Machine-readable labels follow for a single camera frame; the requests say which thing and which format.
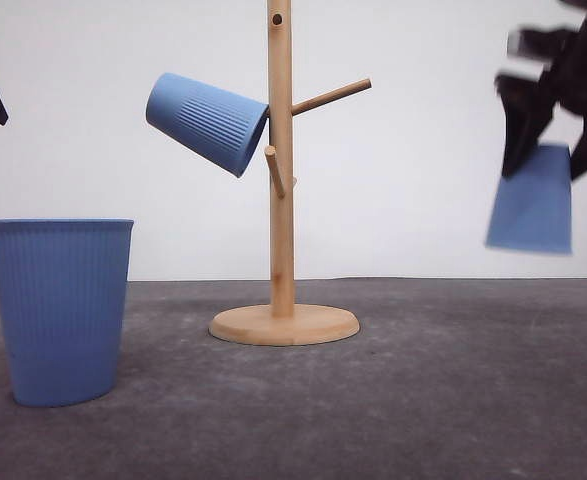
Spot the large blue ribbed cup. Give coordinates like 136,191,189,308
0,219,135,407

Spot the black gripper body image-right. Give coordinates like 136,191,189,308
507,0,587,121

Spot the wooden mug tree stand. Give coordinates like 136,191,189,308
209,1,372,347

